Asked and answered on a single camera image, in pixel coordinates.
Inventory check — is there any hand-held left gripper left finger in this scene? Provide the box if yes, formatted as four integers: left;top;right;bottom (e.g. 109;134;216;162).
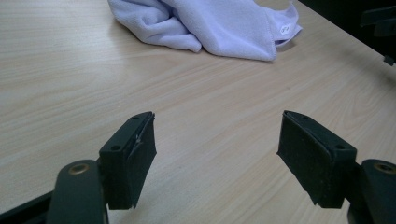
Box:
98;111;158;211

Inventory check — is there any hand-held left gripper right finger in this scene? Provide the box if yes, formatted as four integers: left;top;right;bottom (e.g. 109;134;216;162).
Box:
276;109;358;209

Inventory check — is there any white patterned towel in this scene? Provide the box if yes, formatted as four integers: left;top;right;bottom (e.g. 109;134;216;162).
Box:
107;0;304;63

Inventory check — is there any black metal stand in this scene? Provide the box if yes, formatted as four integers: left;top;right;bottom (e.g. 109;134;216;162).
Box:
360;5;396;67

